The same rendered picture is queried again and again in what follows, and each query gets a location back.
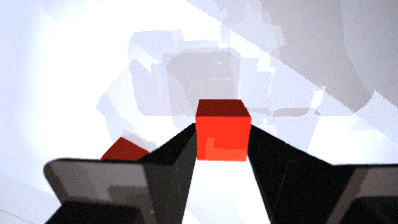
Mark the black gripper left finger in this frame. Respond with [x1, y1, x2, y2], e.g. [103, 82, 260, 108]
[43, 123, 197, 224]

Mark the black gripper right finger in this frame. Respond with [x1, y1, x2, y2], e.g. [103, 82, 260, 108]
[247, 124, 398, 224]

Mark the red cube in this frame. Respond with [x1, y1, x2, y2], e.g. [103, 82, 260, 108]
[100, 137, 149, 160]
[195, 99, 252, 162]

